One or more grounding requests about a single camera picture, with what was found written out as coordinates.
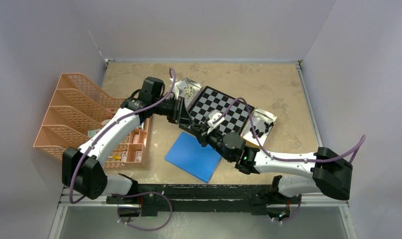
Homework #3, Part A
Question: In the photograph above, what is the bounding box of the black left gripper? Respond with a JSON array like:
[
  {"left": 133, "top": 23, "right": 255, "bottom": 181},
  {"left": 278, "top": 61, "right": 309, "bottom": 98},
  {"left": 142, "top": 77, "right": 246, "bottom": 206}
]
[{"left": 152, "top": 96, "right": 195, "bottom": 126}]

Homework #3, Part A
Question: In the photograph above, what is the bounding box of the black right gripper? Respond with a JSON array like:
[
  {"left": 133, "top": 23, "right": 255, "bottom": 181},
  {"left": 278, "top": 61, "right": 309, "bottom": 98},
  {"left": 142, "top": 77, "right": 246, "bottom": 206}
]
[{"left": 190, "top": 124, "right": 234, "bottom": 163}]

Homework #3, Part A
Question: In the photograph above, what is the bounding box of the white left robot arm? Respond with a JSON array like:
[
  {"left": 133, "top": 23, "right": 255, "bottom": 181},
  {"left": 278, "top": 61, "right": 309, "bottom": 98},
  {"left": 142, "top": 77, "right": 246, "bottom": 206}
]
[{"left": 62, "top": 77, "right": 192, "bottom": 204}]

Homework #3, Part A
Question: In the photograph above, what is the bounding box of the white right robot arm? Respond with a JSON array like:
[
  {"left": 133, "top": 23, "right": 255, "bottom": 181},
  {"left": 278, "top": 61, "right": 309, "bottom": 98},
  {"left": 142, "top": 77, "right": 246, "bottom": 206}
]
[{"left": 189, "top": 124, "right": 353, "bottom": 203}]

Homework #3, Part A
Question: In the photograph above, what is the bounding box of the white chess pieces pile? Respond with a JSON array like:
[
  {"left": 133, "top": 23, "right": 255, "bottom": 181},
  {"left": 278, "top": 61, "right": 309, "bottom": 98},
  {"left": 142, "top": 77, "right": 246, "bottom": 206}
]
[{"left": 182, "top": 86, "right": 197, "bottom": 98}]

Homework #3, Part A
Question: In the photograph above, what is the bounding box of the pink tin with white pieces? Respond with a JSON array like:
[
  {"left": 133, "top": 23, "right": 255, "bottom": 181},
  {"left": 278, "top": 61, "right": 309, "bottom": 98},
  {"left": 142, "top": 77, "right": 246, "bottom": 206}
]
[{"left": 173, "top": 77, "right": 203, "bottom": 110}]

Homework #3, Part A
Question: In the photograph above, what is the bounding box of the yellow tin with black pieces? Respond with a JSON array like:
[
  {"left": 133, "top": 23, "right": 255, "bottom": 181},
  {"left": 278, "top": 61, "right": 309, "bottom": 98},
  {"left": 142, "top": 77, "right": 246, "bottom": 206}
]
[{"left": 241, "top": 108, "right": 277, "bottom": 147}]

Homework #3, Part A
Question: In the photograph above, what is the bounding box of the black white chessboard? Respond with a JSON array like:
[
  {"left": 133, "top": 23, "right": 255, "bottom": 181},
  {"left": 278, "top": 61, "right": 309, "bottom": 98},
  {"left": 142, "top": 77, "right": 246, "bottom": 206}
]
[{"left": 188, "top": 86, "right": 255, "bottom": 137}]

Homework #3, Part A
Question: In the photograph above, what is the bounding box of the blue mat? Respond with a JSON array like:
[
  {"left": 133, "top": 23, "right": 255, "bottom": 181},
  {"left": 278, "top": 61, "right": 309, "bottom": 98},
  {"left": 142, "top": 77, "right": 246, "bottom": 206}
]
[{"left": 165, "top": 132, "right": 221, "bottom": 183}]

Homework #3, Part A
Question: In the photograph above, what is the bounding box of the peach desk organizer tray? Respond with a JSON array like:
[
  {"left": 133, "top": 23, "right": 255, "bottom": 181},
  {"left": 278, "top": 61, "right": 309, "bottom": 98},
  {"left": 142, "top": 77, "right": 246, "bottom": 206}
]
[{"left": 103, "top": 119, "right": 150, "bottom": 170}]

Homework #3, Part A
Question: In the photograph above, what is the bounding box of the peach mesh file rack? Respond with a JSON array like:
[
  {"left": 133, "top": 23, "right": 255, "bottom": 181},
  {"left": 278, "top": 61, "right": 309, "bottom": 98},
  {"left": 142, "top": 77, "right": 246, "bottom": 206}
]
[{"left": 33, "top": 73, "right": 124, "bottom": 160}]

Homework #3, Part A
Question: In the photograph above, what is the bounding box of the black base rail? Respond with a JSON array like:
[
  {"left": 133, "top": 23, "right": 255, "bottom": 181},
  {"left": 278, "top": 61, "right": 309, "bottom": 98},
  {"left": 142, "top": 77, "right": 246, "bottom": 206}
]
[{"left": 106, "top": 184, "right": 300, "bottom": 217}]

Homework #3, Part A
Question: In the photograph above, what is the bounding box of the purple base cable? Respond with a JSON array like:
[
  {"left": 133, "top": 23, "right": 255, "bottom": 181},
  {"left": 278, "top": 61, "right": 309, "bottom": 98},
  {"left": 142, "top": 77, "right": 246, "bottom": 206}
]
[{"left": 116, "top": 191, "right": 174, "bottom": 232}]

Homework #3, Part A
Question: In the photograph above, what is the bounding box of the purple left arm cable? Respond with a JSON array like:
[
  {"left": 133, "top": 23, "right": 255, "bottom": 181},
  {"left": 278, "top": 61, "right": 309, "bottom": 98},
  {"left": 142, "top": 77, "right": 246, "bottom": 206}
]
[{"left": 68, "top": 68, "right": 177, "bottom": 205}]

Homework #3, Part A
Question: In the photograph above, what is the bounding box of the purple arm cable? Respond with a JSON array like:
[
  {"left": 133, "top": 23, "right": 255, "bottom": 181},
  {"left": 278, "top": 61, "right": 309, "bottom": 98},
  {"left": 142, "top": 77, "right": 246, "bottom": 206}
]
[
  {"left": 212, "top": 97, "right": 367, "bottom": 164},
  {"left": 68, "top": 68, "right": 177, "bottom": 205}
]

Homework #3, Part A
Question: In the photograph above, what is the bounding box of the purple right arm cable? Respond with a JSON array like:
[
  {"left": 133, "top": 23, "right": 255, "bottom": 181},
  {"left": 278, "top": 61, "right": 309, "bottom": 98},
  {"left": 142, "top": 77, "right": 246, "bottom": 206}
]
[{"left": 212, "top": 97, "right": 367, "bottom": 164}]

